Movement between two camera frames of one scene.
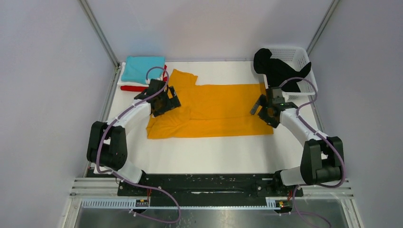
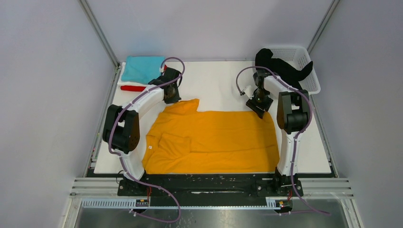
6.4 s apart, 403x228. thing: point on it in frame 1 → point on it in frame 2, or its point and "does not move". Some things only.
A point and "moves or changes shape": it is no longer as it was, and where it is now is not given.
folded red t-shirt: (142, 89) does not move
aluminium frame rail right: (321, 26) does not move
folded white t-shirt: (121, 82) does not move
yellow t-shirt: (209, 110) moves or changes shape
